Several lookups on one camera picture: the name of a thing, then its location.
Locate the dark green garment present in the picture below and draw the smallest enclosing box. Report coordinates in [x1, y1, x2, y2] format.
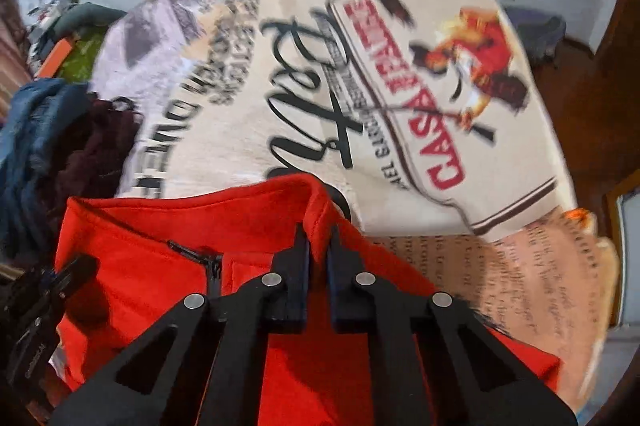
[49, 2, 127, 42]

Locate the newspaper print blanket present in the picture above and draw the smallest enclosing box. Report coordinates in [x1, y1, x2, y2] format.
[91, 0, 617, 410]

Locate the red fleece jacket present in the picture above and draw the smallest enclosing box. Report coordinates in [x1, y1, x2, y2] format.
[55, 175, 560, 425]

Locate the green bag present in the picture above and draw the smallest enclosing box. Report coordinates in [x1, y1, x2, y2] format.
[56, 27, 107, 83]

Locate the grey bag on floor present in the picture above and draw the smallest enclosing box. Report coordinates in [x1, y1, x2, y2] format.
[504, 6, 566, 66]

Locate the blue denim garment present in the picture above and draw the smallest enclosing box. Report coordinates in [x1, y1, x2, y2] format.
[1, 78, 91, 262]

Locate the orange box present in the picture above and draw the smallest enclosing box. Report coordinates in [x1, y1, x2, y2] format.
[37, 37, 75, 78]

